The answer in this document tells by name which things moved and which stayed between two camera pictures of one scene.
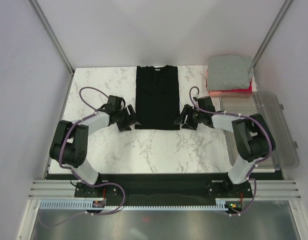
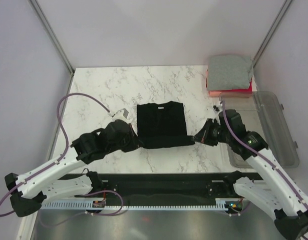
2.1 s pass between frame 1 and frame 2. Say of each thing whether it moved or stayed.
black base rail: stayed
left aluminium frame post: stayed
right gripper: moved
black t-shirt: moved
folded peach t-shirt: stayed
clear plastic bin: stayed
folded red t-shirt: stayed
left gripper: moved
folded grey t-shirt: stayed
